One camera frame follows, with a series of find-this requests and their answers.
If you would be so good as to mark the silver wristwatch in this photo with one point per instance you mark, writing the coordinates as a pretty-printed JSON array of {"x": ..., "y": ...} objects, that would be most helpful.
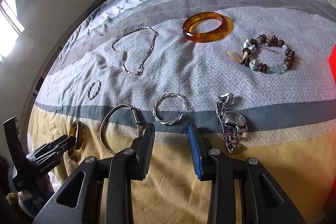
[{"x": 233, "y": 117}]

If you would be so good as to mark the red jewelry box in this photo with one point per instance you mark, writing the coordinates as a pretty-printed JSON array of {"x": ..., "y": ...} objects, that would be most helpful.
[{"x": 333, "y": 61}]

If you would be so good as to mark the large amber bangle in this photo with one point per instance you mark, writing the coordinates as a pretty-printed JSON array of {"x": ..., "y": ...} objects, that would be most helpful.
[{"x": 189, "y": 33}]

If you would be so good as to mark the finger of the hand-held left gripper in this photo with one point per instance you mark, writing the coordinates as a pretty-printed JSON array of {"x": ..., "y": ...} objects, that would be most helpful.
[{"x": 56, "y": 146}]

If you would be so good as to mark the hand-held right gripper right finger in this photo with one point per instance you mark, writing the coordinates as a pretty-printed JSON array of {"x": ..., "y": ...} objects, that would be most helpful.
[{"x": 195, "y": 153}]

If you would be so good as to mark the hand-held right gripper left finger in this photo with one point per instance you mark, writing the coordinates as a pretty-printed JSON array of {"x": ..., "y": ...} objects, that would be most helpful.
[{"x": 148, "y": 150}]

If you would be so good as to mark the window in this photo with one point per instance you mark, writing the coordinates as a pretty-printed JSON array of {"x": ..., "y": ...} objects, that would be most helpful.
[{"x": 8, "y": 22}]

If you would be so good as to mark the striped bed blanket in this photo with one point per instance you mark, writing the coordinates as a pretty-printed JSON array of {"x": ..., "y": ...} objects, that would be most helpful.
[{"x": 183, "y": 69}]

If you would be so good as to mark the plain silver bangle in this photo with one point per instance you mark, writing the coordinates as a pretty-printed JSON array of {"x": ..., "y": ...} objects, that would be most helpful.
[{"x": 138, "y": 123}]

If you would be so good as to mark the large twisted silver hoop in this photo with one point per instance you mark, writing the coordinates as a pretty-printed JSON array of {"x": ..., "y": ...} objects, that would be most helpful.
[{"x": 168, "y": 123}]

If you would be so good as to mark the small amber bangle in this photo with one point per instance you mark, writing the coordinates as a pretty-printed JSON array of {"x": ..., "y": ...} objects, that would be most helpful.
[{"x": 78, "y": 151}]

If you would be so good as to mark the small twisted silver hoop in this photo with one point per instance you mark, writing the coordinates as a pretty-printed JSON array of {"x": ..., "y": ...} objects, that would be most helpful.
[{"x": 90, "y": 95}]

